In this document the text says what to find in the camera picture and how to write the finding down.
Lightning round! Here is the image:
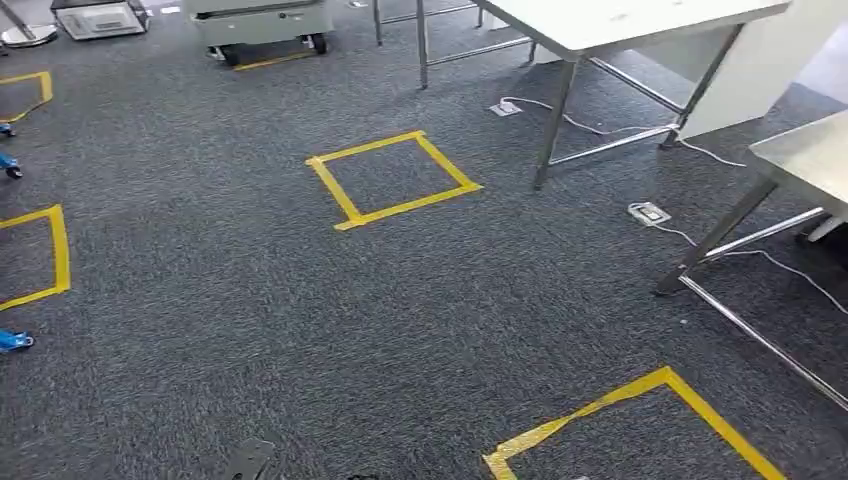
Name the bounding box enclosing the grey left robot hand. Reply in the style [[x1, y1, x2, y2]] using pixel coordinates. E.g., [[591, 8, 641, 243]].
[[221, 437, 277, 480]]

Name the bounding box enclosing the yellow tape square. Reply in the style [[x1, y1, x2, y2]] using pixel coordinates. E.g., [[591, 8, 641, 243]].
[[0, 203, 72, 313], [0, 70, 55, 125], [482, 365, 790, 480], [305, 129, 484, 232]]

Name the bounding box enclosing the yellow tape strip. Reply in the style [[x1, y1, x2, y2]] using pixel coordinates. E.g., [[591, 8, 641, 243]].
[[232, 50, 320, 73]]

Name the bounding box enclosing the grey wheeled cart robot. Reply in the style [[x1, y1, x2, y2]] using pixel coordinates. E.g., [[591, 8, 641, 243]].
[[184, 0, 337, 68]]

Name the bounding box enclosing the grey platform scale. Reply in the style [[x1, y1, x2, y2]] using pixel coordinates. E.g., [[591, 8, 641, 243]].
[[50, 0, 151, 43]]

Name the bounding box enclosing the large grey floor socket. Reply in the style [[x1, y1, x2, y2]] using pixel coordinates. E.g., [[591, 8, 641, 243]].
[[626, 200, 672, 228]]

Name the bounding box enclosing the round silver stanchion base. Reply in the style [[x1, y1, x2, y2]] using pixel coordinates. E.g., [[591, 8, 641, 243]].
[[0, 0, 60, 49]]

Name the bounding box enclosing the white table with steel legs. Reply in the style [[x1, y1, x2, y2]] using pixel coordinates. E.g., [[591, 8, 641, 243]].
[[370, 0, 794, 193]]

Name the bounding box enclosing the steel top work table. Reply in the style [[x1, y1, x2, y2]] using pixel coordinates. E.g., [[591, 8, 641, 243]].
[[651, 108, 848, 413]]

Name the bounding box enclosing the white socket cable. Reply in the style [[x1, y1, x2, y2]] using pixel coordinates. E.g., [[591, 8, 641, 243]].
[[499, 95, 748, 169], [651, 221, 848, 317]]

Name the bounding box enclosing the white wall panel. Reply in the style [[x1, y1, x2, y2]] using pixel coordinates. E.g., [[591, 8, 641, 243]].
[[674, 0, 848, 141]]

